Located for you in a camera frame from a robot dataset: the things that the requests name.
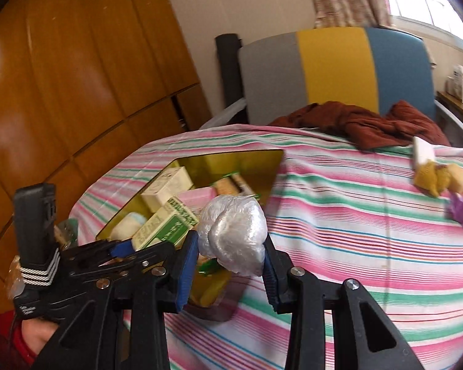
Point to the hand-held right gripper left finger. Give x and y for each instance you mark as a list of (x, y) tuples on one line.
[(186, 273)]

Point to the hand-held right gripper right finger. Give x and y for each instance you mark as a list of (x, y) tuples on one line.
[(272, 281)]

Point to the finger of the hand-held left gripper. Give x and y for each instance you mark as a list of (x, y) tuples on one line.
[(119, 249), (96, 273)]

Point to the green white carton box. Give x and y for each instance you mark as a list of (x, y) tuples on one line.
[(166, 227)]

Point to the clear plastic bag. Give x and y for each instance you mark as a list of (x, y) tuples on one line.
[(235, 235)]

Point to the cream carton box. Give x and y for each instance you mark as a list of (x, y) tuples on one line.
[(169, 185)]

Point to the biscuit packet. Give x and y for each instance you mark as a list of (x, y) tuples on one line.
[(227, 187), (250, 187)]

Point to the gold lined storage box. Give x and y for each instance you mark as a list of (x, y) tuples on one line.
[(231, 162)]

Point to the person's left forearm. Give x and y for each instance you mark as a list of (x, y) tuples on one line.
[(17, 350)]

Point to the person's left hand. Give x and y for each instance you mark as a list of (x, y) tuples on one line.
[(36, 333)]

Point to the white blue packet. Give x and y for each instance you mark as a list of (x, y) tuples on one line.
[(127, 225)]

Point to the striped bed sheet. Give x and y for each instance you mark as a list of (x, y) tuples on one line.
[(332, 239)]

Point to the pink packet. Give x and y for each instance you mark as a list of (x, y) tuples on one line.
[(200, 197)]

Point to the wooden wardrobe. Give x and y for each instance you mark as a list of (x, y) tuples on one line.
[(81, 65)]

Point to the rust brown cloth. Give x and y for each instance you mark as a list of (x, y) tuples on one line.
[(355, 123)]

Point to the yellow knitted cloth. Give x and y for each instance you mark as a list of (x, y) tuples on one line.
[(432, 179)]

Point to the white flat box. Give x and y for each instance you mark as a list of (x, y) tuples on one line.
[(422, 152)]

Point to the purple packet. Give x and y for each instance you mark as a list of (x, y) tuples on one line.
[(459, 208)]

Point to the small yellow sponge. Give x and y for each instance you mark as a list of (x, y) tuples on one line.
[(460, 179)]

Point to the grey yellow blue headboard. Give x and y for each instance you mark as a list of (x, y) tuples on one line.
[(332, 69)]

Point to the wooden desk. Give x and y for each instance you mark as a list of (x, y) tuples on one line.
[(457, 105)]

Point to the white carton on desk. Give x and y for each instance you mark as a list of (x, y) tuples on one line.
[(458, 81)]

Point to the window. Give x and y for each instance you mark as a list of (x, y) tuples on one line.
[(428, 0)]

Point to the white bed rail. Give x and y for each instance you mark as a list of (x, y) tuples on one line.
[(455, 123), (223, 115)]

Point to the black bed post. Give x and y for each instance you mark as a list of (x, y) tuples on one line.
[(227, 69)]

